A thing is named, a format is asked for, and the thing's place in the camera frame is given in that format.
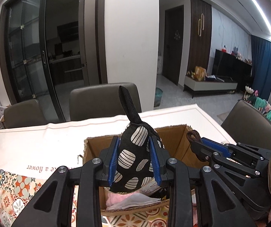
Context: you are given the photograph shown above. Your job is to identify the dark wooden door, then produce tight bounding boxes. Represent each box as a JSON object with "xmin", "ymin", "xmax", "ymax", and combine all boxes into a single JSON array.
[{"xmin": 164, "ymin": 5, "xmax": 184, "ymax": 86}]

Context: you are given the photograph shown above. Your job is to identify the teal waste basket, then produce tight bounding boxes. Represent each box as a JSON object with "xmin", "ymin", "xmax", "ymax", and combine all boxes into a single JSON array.
[{"xmin": 154, "ymin": 87, "xmax": 163, "ymax": 107}]

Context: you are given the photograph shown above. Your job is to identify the teal clothes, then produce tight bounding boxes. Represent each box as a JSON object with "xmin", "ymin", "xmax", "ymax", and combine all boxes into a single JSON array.
[{"xmin": 243, "ymin": 90, "xmax": 271, "ymax": 123}]

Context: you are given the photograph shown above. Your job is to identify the slatted wooden wall panel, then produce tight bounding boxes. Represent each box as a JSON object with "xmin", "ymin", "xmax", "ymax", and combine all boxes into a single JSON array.
[{"xmin": 188, "ymin": 0, "xmax": 212, "ymax": 76}]

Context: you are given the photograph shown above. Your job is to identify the white tv cabinet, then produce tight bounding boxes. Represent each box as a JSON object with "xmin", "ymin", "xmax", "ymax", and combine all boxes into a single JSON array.
[{"xmin": 183, "ymin": 74, "xmax": 238, "ymax": 98}]

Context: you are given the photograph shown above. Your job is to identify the grey dining chair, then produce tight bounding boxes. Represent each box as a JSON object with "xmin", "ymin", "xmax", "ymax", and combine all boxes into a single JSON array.
[
  {"xmin": 3, "ymin": 99, "xmax": 47, "ymax": 129},
  {"xmin": 221, "ymin": 99, "xmax": 271, "ymax": 145},
  {"xmin": 69, "ymin": 83, "xmax": 142, "ymax": 121}
]

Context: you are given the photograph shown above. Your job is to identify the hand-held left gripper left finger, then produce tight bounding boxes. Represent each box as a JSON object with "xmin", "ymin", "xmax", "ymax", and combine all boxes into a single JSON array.
[{"xmin": 11, "ymin": 136, "xmax": 121, "ymax": 227}]

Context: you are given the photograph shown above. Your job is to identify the silver refrigerator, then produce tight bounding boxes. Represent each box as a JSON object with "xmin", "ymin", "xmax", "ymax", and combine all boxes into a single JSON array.
[{"xmin": 78, "ymin": 0, "xmax": 97, "ymax": 86}]

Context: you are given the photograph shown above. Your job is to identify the blue curtain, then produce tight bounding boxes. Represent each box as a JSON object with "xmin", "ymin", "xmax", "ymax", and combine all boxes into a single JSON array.
[{"xmin": 250, "ymin": 35, "xmax": 271, "ymax": 100}]

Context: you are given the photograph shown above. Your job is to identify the brown hair tie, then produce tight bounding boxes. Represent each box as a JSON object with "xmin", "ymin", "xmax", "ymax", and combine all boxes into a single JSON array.
[{"xmin": 186, "ymin": 130, "xmax": 203, "ymax": 145}]

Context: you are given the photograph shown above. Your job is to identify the brown cardboard box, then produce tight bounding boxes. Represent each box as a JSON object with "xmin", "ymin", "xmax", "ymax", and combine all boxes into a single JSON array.
[{"xmin": 83, "ymin": 124, "xmax": 211, "ymax": 214}]

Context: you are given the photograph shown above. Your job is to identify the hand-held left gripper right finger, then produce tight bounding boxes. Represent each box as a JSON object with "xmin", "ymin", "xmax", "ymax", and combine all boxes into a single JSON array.
[{"xmin": 149, "ymin": 136, "xmax": 256, "ymax": 227}]

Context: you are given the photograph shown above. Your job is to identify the black sliding glass door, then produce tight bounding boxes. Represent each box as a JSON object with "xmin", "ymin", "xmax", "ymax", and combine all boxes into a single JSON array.
[{"xmin": 4, "ymin": 0, "xmax": 65, "ymax": 122}]

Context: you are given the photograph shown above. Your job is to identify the white cloth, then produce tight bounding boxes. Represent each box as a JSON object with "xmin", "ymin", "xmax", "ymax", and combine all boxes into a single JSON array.
[{"xmin": 107, "ymin": 193, "xmax": 162, "ymax": 212}]

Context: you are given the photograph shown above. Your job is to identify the yellow snack packets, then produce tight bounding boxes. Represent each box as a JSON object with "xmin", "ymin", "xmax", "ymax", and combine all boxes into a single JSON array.
[{"xmin": 190, "ymin": 66, "xmax": 208, "ymax": 81}]

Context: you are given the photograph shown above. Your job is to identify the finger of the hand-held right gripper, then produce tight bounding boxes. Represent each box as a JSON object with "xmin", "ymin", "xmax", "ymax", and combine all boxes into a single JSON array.
[
  {"xmin": 200, "ymin": 137, "xmax": 271, "ymax": 166},
  {"xmin": 189, "ymin": 140, "xmax": 269, "ymax": 179}
]

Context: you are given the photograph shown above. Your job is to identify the printed tablecloth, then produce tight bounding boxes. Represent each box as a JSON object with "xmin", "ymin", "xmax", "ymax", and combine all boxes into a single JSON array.
[{"xmin": 0, "ymin": 104, "xmax": 237, "ymax": 227}]

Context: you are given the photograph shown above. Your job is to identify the black pouch with white ovals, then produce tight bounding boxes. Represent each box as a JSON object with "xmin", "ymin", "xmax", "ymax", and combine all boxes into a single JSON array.
[{"xmin": 104, "ymin": 85, "xmax": 165, "ymax": 195}]

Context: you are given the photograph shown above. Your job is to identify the black television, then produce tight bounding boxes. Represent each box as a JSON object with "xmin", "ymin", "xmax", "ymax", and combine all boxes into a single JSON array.
[{"xmin": 212, "ymin": 49, "xmax": 253, "ymax": 83}]

